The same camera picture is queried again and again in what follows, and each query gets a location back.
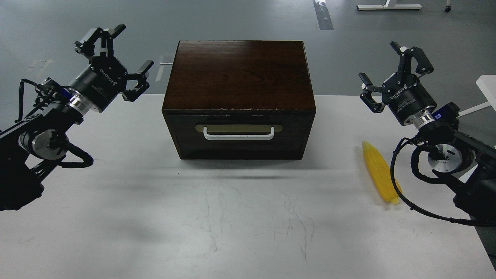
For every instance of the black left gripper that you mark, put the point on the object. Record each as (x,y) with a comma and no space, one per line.
(104,77)

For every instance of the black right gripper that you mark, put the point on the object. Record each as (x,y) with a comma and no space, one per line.
(407,100)

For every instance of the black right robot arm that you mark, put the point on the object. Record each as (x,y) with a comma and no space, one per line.
(443,155)

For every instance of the yellow corn cob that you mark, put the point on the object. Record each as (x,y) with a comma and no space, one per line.
(379,172)

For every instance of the wooden drawer with white handle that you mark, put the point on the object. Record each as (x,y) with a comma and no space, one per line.
(240,137)

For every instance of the dark wooden drawer cabinet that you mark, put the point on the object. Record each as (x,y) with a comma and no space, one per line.
(239,77)

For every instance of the white table leg base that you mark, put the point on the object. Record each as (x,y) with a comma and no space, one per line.
(389,5)

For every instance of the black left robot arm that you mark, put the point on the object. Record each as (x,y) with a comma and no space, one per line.
(37,143)

